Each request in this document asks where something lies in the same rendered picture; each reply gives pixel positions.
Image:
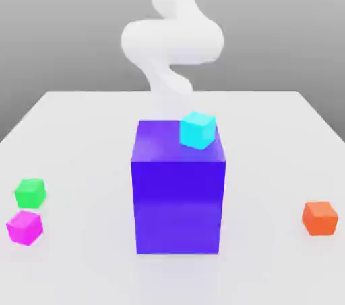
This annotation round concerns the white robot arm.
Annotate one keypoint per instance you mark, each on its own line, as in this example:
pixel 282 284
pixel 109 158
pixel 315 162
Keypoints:
pixel 172 41

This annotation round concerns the small cyan cube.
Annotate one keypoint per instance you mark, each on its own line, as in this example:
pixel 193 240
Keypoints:
pixel 196 132

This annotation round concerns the small green cube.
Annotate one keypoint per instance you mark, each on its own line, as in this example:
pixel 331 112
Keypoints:
pixel 29 193

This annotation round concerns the small orange cube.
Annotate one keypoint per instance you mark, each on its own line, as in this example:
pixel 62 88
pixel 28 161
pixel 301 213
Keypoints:
pixel 320 218

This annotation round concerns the small magenta cube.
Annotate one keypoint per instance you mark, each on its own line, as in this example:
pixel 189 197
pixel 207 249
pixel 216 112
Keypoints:
pixel 24 228

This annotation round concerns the large purple box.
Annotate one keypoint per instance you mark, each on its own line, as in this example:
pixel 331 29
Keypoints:
pixel 178 202

